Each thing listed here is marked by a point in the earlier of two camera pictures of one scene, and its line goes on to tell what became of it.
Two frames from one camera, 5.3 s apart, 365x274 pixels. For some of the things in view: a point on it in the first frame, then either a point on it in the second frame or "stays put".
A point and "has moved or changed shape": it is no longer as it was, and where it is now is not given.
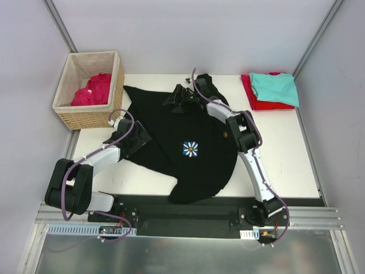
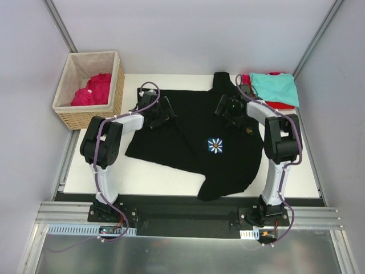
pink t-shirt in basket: [96, 92] stays put
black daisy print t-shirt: [196, 147] has moved or changed shape
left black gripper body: [140, 136] -> [164, 109]
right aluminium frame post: [335, 5] stays put
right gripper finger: [175, 97] -> [223, 101]
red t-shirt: [257, 104] stays put
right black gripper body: [182, 97] -> [223, 106]
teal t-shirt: [280, 88] stays put
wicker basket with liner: [90, 92] stays put
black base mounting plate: [155, 216] stays put
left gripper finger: [144, 137] -> [169, 112]
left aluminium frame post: [56, 20] stays put
